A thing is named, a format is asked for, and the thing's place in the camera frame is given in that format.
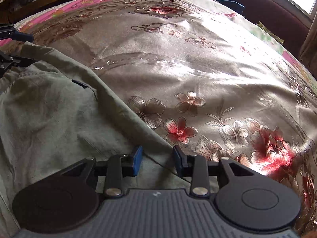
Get beige curtain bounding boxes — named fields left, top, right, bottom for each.
left=299, top=15, right=317, bottom=69

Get floral satin bedspread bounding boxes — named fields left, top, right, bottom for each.
left=0, top=0, right=317, bottom=236

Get dark maroon sofa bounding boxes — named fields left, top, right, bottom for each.
left=231, top=0, right=312, bottom=58

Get olive green pants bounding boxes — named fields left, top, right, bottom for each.
left=0, top=41, right=219, bottom=238

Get blue item on sofa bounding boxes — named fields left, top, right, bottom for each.
left=216, top=0, right=245, bottom=14

